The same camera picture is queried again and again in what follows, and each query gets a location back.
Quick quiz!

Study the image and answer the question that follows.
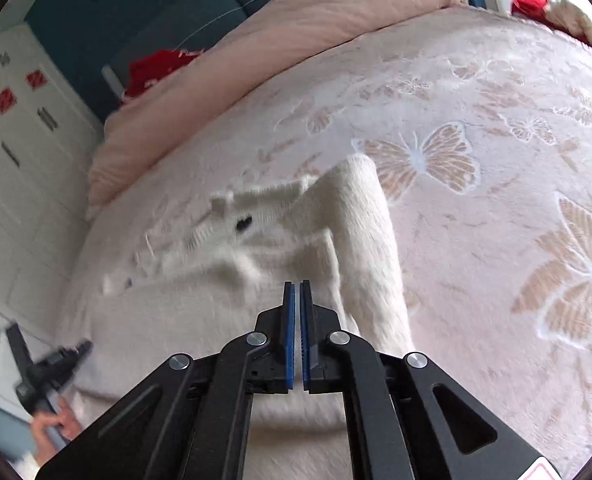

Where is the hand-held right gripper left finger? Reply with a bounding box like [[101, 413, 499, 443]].
[[35, 281, 297, 480]]

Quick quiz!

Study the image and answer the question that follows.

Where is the person's left hand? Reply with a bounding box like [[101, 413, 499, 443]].
[[29, 396, 83, 463]]

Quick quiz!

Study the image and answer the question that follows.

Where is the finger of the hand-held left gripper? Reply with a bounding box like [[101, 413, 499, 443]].
[[5, 323, 33, 377], [51, 340, 95, 368]]

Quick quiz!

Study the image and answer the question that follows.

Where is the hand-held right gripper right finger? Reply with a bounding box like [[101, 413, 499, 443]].
[[300, 279, 563, 480]]

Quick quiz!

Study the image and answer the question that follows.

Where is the red pillow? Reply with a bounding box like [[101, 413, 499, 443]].
[[120, 49, 206, 107]]

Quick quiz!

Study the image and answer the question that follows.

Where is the red cloth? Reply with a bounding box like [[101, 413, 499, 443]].
[[510, 0, 558, 29]]

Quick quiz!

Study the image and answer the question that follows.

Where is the white wardrobe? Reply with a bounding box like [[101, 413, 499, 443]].
[[0, 22, 106, 343]]

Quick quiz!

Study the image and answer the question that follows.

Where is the bed with butterfly bedspread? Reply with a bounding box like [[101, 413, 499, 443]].
[[56, 7, 592, 480]]

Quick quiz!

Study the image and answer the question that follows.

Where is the white fluffy sweater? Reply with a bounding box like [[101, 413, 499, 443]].
[[71, 153, 419, 433]]

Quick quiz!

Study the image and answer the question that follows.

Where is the pink duvet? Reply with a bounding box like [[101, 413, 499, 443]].
[[86, 0, 471, 220]]

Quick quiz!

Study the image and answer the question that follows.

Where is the blue headboard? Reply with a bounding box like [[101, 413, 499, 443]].
[[25, 0, 394, 122]]

